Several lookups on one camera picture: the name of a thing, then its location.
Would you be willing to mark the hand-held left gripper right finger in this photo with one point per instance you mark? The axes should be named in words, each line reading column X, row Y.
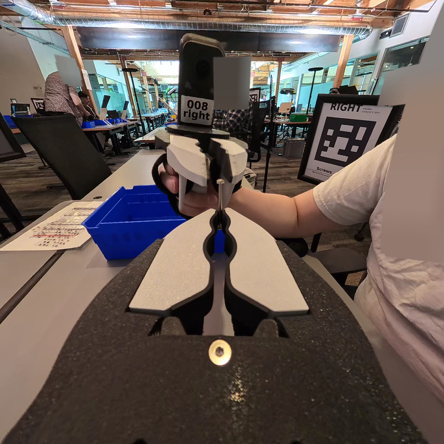
column 263, row 274

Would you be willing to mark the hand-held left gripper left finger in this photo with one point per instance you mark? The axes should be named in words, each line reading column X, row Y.
column 173, row 274

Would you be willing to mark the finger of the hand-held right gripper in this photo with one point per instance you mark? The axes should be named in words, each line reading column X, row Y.
column 187, row 159
column 236, row 156

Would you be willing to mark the silver metal bolt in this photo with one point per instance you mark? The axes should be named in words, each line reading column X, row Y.
column 220, row 197

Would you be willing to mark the blue plastic bin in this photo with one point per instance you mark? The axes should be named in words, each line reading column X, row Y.
column 138, row 236

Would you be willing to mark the person's right forearm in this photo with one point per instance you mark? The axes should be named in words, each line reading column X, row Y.
column 277, row 215

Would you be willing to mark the person's right hand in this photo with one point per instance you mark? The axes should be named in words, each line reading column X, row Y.
column 201, row 201

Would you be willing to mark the white cloth bag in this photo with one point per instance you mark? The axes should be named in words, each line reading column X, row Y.
column 250, row 177

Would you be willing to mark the black office chair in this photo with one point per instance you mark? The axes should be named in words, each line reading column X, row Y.
column 260, row 131
column 66, row 152

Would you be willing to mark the black floor stand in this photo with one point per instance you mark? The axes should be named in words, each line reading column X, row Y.
column 269, row 138

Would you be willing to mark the grey metal bin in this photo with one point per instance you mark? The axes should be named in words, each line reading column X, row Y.
column 293, row 149

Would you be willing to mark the black floor lamp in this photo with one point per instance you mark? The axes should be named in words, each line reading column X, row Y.
column 313, row 86
column 135, row 104

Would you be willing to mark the far work table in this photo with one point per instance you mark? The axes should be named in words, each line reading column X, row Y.
column 118, row 130

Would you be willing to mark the row of distant blue bins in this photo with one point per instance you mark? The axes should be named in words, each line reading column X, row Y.
column 93, row 124

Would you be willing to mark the framed marker sign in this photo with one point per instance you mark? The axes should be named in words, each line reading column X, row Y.
column 347, row 138

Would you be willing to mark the laminated barcode sheet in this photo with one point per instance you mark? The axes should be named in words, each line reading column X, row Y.
column 59, row 225

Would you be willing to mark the black framed easel board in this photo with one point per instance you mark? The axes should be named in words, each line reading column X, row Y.
column 8, row 142

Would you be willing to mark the silver ventilation duct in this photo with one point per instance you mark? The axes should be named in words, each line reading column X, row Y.
column 173, row 21

